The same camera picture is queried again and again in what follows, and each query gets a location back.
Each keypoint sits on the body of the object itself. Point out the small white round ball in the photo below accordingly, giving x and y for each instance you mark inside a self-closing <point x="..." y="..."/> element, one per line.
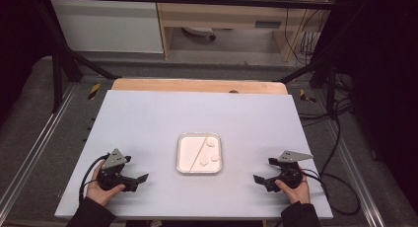
<point x="215" y="158"/>
<point x="204" y="161"/>
<point x="210" y="142"/>

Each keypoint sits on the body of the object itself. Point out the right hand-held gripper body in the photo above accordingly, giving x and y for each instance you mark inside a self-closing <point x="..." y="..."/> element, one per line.
<point x="291" y="176"/>

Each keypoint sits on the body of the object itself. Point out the office chair base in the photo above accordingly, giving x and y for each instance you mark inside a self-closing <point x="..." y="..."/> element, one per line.
<point x="198" y="31"/>

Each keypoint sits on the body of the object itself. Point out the thin bamboo skewer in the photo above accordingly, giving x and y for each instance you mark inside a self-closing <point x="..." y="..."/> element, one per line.
<point x="199" y="153"/>

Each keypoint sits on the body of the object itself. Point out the light wooden desk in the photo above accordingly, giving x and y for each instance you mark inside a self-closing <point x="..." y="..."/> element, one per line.
<point x="223" y="13"/>

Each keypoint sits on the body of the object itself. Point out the white cabinet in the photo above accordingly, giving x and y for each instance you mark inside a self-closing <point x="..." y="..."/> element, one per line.
<point x="105" y="26"/>

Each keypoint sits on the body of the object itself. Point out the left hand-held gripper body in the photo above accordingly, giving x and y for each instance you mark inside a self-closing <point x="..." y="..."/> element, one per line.
<point x="110" y="176"/>

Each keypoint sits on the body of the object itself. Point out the person's right hand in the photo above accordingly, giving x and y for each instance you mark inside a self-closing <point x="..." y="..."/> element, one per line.
<point x="299" y="194"/>

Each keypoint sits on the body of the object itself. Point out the wooden table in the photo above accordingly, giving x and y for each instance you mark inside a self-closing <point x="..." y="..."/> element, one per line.
<point x="164" y="85"/>

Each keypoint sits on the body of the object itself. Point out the black curtain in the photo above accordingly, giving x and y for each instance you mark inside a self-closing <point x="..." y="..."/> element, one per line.
<point x="19" y="39"/>
<point x="387" y="72"/>

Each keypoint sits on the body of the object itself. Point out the yellow black tape strip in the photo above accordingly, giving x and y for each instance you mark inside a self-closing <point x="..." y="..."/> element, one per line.
<point x="306" y="96"/>
<point x="94" y="91"/>

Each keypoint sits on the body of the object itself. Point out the white metal tray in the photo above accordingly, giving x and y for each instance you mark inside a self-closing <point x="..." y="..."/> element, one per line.
<point x="187" y="154"/>

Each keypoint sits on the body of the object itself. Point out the person's left hand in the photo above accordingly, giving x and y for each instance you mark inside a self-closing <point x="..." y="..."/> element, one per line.
<point x="98" y="194"/>

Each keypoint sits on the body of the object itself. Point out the aluminium floor rail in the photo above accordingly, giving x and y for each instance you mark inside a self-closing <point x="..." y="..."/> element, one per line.
<point x="39" y="144"/>
<point x="353" y="174"/>

